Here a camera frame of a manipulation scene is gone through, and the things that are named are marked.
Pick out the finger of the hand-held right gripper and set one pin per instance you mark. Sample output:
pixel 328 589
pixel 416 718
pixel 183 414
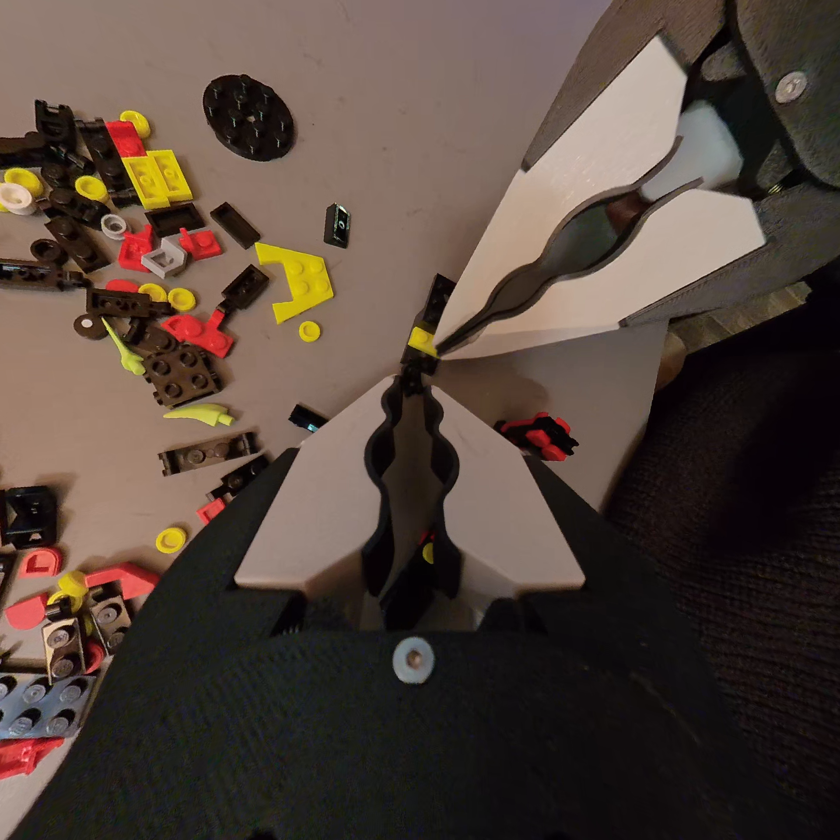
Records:
pixel 590 151
pixel 669 262

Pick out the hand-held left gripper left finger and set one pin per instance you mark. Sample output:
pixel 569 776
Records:
pixel 315 518

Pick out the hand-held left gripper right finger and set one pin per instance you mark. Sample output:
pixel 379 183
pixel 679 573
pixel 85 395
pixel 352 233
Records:
pixel 505 525

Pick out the black yellow lego assembly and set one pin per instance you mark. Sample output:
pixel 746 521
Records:
pixel 438 298

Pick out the red black lego assembly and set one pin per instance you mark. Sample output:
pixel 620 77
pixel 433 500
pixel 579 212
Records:
pixel 541 436

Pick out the black shiny lego piece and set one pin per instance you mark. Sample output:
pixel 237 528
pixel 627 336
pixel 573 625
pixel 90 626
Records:
pixel 307 418

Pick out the red lego piece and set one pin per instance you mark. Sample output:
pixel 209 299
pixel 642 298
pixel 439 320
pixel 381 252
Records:
pixel 211 512

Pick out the dark brown long lego plate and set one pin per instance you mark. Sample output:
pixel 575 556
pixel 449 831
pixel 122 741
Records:
pixel 207 454

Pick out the yellow round lego stud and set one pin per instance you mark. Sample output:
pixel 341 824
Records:
pixel 171 539
pixel 309 331

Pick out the lime green lego horn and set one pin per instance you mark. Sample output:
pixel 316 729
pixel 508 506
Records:
pixel 200 415

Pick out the yellow wedge lego plate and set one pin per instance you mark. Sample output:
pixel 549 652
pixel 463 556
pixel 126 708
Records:
pixel 305 275

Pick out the black lego slope piece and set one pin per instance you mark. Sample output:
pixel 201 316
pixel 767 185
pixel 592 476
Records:
pixel 337 226

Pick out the pile of mixed lego pieces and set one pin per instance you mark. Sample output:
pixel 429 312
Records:
pixel 157 174
pixel 29 518

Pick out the black flat lego tile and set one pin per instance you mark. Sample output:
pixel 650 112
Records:
pixel 234 225

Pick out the black round lego plate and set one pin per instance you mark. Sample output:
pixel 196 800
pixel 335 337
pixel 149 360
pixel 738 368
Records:
pixel 248 118

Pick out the person's right hand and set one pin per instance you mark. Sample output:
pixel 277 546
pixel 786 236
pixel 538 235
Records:
pixel 625 210

